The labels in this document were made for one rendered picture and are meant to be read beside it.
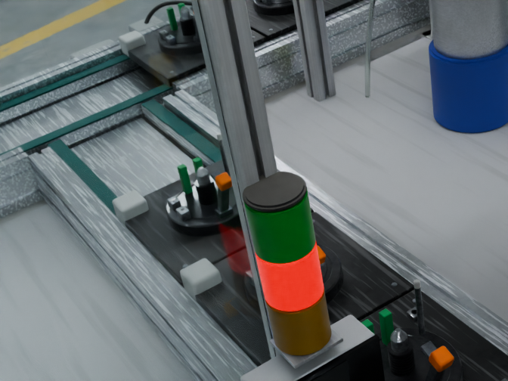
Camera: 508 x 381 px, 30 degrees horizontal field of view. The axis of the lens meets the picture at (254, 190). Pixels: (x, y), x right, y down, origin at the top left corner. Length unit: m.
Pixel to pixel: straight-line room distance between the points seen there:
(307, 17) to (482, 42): 0.36
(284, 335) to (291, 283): 0.06
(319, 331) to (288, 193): 0.14
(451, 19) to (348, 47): 0.44
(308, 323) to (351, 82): 1.29
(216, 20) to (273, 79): 1.36
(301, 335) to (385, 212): 0.86
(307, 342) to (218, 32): 0.27
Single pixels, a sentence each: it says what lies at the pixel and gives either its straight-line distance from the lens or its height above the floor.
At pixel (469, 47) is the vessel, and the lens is 1.74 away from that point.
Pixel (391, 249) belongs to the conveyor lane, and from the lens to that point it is 1.39.
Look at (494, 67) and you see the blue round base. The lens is 1.76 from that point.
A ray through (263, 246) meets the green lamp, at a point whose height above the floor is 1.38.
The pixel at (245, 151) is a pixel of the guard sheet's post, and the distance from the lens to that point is 0.72.
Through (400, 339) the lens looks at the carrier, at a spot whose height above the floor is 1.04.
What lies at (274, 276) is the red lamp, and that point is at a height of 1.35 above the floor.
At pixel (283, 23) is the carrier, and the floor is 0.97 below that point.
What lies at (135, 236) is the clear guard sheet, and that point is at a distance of 0.72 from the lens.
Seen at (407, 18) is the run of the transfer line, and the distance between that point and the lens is 2.20.
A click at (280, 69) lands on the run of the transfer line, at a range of 2.03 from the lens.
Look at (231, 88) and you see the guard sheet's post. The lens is 0.70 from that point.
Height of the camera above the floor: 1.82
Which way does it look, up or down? 34 degrees down
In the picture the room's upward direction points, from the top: 12 degrees counter-clockwise
